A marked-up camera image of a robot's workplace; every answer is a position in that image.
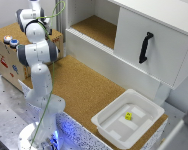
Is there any black door handle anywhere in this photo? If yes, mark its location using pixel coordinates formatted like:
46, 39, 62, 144
138, 31, 154, 65

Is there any yellow block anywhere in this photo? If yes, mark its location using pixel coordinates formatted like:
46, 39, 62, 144
124, 112, 133, 121

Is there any white cabinet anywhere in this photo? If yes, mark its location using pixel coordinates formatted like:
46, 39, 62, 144
65, 0, 188, 108

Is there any white plastic box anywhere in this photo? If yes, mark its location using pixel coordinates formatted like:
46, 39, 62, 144
90, 88, 166, 150

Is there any blue button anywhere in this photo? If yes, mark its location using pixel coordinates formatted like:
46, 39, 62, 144
9, 39, 20, 48

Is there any white sliding door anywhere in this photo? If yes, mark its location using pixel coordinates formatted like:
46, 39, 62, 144
113, 6, 188, 88

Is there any green cable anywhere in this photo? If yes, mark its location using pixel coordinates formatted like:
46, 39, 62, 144
28, 0, 67, 149

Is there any red button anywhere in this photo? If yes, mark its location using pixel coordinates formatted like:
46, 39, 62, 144
3, 35, 13, 44

